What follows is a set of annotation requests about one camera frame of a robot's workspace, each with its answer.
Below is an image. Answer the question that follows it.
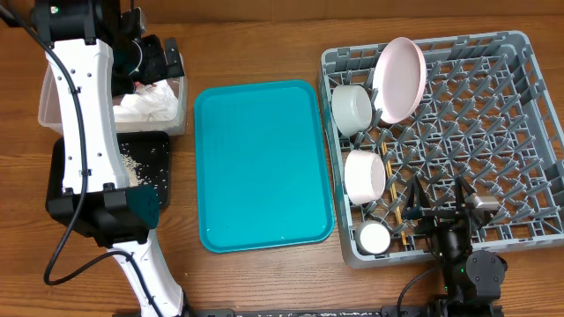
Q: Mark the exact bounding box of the grey bowl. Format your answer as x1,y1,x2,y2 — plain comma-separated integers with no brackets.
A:
331,85,372,136

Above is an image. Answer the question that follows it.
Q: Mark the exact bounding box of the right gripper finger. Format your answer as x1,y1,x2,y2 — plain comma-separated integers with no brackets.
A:
455,175,476,211
401,176,431,220

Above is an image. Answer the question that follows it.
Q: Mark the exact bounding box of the white tissue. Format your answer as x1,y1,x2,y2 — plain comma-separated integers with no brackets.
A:
113,80,178,122

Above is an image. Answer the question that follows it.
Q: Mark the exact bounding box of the white cup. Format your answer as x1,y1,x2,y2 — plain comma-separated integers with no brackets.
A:
354,220,391,254

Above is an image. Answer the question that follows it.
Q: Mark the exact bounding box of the white rice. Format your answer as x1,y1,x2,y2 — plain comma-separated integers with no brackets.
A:
120,141,171,208

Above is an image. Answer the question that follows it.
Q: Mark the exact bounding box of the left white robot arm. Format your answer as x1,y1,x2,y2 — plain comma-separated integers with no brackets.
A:
23,0,190,316

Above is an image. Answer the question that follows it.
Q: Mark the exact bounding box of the clear plastic waste bin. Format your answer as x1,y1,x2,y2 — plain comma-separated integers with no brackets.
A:
38,70,188,136

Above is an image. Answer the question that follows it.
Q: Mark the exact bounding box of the wooden chopstick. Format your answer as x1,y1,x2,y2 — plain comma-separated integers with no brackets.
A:
381,143,408,247

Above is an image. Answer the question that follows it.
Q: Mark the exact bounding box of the black tray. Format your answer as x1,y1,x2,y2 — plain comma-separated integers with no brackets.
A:
46,131,171,210

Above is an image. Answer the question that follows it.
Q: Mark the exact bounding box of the large white plate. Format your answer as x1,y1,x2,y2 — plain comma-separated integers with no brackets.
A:
372,37,427,124

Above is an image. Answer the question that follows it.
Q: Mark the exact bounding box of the grey dish rack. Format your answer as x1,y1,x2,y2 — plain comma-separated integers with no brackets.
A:
318,31,563,269

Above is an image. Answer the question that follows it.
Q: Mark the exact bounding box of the teal serving tray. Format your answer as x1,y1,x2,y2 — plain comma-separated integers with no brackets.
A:
194,79,335,254

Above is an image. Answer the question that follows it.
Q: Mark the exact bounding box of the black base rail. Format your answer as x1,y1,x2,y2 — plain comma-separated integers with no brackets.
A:
112,303,503,317

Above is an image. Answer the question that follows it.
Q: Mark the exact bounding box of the small pink plate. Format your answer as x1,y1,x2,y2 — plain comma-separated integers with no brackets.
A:
345,150,386,205

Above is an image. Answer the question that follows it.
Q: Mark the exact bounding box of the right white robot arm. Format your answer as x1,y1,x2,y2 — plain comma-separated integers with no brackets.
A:
396,176,508,316

